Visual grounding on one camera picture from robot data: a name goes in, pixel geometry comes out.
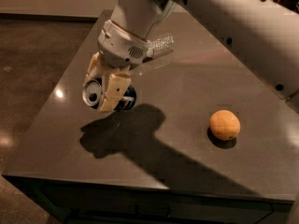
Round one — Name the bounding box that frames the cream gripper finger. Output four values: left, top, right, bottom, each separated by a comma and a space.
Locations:
83, 52, 110, 88
99, 69, 131, 112

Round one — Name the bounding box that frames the blue pepsi can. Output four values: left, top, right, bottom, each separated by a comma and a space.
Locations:
82, 78, 136, 112

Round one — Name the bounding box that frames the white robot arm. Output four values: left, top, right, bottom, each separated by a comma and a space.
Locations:
82, 0, 299, 112

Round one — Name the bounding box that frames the clear plastic water bottle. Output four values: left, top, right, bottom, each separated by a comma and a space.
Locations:
147, 34, 174, 59

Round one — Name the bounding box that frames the orange fruit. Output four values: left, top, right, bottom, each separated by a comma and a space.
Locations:
209, 110, 241, 141

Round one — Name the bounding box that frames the dark cabinet under counter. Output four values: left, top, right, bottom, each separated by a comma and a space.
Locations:
4, 175, 292, 224

